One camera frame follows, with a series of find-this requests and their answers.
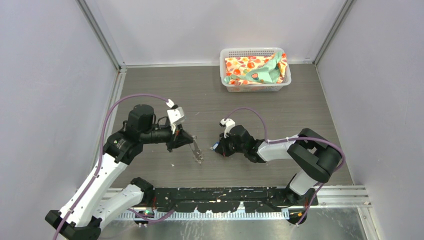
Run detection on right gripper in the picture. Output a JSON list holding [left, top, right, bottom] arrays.
[[216, 130, 247, 157]]

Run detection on large metal keyring disc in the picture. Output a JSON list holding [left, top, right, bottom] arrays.
[[190, 135, 204, 165]]

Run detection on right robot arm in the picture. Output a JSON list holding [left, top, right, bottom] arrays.
[[212, 125, 344, 205]]

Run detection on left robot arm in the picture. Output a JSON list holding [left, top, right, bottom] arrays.
[[45, 104, 194, 240]]

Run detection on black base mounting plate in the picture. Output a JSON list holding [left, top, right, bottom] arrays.
[[139, 186, 319, 213]]

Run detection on floral patterned cloth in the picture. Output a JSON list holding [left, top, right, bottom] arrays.
[[224, 51, 288, 86]]

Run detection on white plastic basket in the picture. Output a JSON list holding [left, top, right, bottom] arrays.
[[219, 47, 292, 93]]

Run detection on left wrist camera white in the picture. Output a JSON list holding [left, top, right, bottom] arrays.
[[166, 99, 186, 134]]

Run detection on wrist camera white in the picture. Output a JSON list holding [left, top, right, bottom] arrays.
[[219, 118, 236, 138], [166, 99, 186, 134]]

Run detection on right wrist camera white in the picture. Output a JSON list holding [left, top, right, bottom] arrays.
[[219, 118, 236, 138]]

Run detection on aluminium frame rail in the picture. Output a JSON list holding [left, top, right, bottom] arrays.
[[100, 186, 371, 224]]

